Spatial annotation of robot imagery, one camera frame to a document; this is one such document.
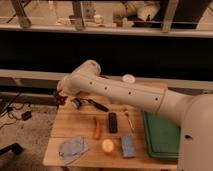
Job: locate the dark red grape bunch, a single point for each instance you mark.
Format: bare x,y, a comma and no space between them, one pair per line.
59,99

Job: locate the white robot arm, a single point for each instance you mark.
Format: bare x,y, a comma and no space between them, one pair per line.
193,113

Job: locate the white lidded cup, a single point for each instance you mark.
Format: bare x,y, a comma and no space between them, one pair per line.
128,78

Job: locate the black remote control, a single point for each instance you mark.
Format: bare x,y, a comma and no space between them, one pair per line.
112,123

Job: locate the wooden table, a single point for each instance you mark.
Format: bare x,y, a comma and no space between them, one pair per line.
70,122

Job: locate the orange yellow fruit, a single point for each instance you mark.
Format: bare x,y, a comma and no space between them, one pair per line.
108,146

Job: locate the blue sponge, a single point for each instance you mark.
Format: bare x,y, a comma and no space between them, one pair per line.
127,146

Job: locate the blue cloth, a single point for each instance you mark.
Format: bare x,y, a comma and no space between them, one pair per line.
71,149

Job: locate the green plastic tray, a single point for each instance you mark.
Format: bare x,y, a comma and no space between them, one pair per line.
162,137

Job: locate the black power adapter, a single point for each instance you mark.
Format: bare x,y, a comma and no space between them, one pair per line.
26,115

